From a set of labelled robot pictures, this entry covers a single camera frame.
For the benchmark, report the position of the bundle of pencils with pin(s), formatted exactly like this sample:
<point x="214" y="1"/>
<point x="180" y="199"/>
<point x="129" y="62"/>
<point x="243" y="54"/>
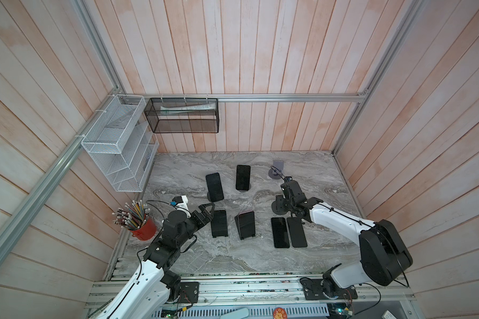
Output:
<point x="132" y="216"/>

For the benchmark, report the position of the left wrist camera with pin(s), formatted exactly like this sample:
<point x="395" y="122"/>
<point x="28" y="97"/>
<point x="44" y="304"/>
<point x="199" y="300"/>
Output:
<point x="181" y="203"/>

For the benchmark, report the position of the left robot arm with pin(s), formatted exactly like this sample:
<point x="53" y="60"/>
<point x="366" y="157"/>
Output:
<point x="153" y="283"/>

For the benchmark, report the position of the blue phone back left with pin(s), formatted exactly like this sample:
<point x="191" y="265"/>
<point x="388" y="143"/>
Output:
<point x="215" y="190"/>

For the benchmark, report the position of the black phone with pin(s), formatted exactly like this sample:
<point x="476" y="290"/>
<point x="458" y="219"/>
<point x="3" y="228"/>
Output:
<point x="280" y="233"/>
<point x="219" y="224"/>

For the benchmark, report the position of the green phone back centre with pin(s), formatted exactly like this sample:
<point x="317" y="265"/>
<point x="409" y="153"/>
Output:
<point x="243" y="173"/>

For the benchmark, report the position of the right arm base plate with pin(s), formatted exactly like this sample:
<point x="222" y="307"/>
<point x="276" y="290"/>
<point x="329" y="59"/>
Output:
<point x="324" y="289"/>

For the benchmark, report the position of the grey round stand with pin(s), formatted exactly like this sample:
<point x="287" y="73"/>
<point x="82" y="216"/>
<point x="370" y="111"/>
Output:
<point x="278" y="208"/>

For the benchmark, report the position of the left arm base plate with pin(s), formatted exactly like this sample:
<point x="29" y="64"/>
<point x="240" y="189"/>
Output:
<point x="185" y="292"/>

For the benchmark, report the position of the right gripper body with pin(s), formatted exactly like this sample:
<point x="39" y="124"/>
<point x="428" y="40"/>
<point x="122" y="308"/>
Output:
<point x="290" y="208"/>

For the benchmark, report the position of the white wire mesh shelf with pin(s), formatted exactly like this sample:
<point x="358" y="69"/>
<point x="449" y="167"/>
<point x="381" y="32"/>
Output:
<point x="122" y="144"/>

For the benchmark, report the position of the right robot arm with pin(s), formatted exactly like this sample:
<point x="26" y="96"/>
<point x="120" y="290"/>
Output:
<point x="383" y="254"/>

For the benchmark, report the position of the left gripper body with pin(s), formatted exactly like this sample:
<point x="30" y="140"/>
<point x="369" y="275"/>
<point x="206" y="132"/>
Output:
<point x="197" y="222"/>

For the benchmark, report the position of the red pencil cup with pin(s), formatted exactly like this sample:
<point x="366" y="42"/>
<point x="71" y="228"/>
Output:
<point x="147" y="231"/>

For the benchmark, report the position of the black mesh basket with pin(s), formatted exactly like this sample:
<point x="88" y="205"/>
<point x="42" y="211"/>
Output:
<point x="183" y="115"/>

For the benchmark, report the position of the aluminium rail front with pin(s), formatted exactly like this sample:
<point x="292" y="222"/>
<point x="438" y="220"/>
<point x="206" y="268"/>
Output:
<point x="279" y="288"/>

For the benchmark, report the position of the purple phone stand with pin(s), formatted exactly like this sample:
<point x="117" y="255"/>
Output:
<point x="276" y="170"/>

